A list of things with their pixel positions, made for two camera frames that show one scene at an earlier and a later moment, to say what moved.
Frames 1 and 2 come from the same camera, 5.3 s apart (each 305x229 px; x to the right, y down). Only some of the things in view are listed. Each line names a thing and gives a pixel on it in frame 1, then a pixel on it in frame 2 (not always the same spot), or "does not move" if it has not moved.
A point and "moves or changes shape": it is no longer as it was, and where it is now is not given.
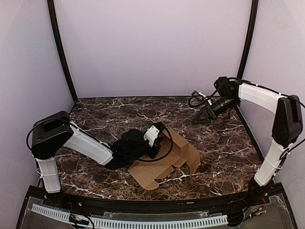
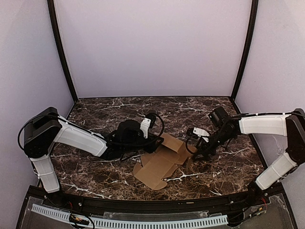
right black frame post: (253, 22) does not move
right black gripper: (211, 112) to (201, 150)
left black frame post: (66, 65) does not move
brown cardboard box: (147, 172) moves or changes shape
